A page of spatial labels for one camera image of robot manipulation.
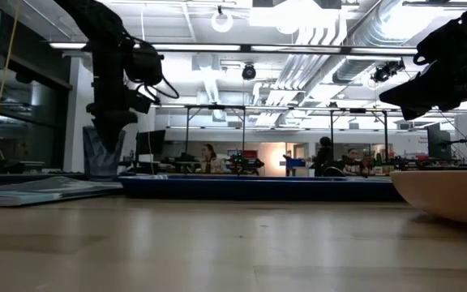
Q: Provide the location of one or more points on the black metal rig frame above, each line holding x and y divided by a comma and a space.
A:
357, 110
215, 107

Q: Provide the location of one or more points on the black overhead rig bar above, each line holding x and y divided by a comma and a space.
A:
298, 50

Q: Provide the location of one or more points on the black computer monitor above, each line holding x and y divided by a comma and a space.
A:
150, 142
439, 142

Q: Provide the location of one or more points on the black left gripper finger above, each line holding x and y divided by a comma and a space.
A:
121, 127
107, 131

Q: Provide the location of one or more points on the grey flat board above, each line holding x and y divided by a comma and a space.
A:
35, 190

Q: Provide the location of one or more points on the black round overhead camera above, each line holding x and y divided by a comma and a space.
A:
249, 72

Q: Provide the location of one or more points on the person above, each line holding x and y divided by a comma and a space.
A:
211, 162
353, 164
324, 156

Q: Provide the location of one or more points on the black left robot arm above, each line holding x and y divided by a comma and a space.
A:
91, 20

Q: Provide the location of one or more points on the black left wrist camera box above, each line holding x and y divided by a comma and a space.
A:
144, 63

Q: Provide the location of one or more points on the blue tray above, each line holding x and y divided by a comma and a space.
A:
258, 188

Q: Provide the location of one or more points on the black background robot arms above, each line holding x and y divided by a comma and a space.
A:
243, 165

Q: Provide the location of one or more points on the translucent blue-grey cup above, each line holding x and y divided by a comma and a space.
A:
95, 162

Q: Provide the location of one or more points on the tan wooden bowl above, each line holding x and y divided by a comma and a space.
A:
452, 194

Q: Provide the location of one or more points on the silver ventilation duct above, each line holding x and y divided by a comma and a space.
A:
363, 65

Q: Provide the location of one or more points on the dark side bench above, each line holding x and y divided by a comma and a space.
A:
14, 166

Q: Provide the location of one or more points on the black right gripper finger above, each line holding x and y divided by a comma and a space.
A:
416, 91
424, 110

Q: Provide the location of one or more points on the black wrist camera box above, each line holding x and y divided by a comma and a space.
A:
444, 42
144, 63

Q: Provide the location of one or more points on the red sign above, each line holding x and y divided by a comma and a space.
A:
249, 154

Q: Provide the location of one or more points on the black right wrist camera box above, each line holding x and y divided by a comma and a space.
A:
444, 42

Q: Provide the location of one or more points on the black ceiling-mounted camera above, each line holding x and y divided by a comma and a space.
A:
383, 73

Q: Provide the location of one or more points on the blue cart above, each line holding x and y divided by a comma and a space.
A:
296, 163

